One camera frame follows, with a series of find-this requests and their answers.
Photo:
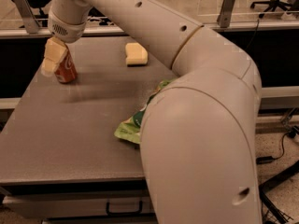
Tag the metal bracket right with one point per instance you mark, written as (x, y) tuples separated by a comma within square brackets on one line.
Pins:
[(225, 15)]

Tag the yellow sponge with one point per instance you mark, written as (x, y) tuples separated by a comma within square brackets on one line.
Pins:
[(135, 54)]

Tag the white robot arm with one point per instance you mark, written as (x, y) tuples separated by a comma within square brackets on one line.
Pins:
[(198, 133)]

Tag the black office chair middle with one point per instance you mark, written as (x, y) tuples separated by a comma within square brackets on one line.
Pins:
[(97, 16)]

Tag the green rice chip bag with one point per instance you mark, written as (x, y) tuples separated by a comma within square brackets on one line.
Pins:
[(130, 129)]

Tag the metal bracket left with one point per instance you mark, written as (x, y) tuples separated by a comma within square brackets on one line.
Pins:
[(30, 23)]

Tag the red coke can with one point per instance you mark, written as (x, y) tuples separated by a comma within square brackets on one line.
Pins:
[(66, 71)]

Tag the black drawer handle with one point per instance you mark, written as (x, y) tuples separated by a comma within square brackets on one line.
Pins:
[(124, 209)]

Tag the black office chair right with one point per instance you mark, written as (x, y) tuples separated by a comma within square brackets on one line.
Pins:
[(272, 5)]

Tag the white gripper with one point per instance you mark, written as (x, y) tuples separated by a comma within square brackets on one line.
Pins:
[(65, 31)]

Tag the grey drawer front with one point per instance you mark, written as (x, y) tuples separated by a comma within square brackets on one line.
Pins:
[(80, 204)]

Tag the metal bracket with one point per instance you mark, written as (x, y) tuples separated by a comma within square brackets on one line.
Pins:
[(30, 23), (225, 15)]

